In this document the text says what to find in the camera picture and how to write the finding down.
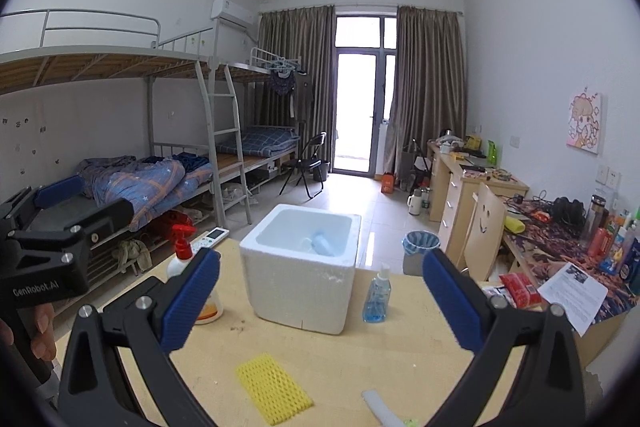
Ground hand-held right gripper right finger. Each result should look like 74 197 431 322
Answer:
422 249 586 427

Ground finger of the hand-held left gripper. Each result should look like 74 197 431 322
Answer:
10 198 137 254
0 175 87 230

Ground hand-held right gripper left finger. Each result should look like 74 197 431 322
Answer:
57 248 221 427

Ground white foam box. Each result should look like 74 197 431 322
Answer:
239 204 362 336

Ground yellow foam net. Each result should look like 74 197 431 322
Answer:
236 353 315 426

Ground white plastic tube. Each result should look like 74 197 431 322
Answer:
361 389 402 427

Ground person's left hand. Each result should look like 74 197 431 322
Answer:
30 304 58 364

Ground white lotion bottle red pump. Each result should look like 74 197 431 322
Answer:
166 224 224 326

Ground trash bin with blue bag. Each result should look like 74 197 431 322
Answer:
402 230 442 277

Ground white remote control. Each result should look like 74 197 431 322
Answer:
192 228 231 253

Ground red snack packet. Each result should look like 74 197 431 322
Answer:
500 273 544 309

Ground blue spray bottle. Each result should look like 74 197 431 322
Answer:
362 263 392 324

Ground wooden smiley chair back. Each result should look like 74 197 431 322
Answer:
460 182 509 284

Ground wooden desk with drawers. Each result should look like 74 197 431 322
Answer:
427 142 531 254

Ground printed desk mat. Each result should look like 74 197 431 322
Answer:
502 199 638 324

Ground white paper sheet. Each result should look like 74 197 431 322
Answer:
537 263 610 337

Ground light blue foam piece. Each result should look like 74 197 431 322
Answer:
311 232 347 259

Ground grey metal bunk bed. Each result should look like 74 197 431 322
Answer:
214 47 307 210
0 9 217 278

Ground black folding stand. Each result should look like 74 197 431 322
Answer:
402 139 434 193

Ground black headphones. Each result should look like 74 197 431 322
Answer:
551 197 586 226

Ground grey bed ladder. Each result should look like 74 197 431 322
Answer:
197 57 254 226

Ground steel flask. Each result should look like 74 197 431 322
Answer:
582 194 609 244

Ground blue plaid bedding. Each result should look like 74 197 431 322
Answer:
216 125 301 158

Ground row of toiletry bottles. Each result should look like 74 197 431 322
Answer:
587 202 640 296

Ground black folding chair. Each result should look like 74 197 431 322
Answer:
279 132 329 200

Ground glass balcony door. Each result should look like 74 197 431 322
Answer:
332 14 399 176

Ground brown curtain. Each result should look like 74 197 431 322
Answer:
257 5 337 168
390 5 469 178

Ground dark patterned hanging garment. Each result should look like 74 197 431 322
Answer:
270 71 297 98

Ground grey hanging shirt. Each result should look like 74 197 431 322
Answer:
290 72 315 128

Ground light blue clothes hangers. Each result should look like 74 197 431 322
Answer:
265 57 306 76

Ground white air conditioner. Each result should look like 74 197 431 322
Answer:
210 0 254 28

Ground white wall outlet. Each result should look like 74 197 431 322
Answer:
596 166 622 189

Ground wall poster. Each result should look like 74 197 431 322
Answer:
566 93 603 154

